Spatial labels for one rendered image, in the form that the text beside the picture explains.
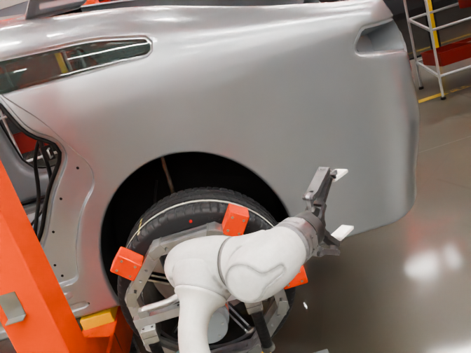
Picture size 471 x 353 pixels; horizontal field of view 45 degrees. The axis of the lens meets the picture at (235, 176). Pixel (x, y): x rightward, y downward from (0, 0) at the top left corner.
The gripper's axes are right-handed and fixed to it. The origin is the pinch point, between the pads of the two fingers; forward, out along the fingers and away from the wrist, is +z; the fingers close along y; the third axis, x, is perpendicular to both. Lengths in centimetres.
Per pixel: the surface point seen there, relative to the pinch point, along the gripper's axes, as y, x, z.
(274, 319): -63, 51, 39
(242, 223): -24, 54, 33
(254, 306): -44, 42, 16
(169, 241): -26, 74, 18
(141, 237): -26, 88, 18
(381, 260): -115, 74, 193
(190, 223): -24, 73, 29
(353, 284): -120, 82, 167
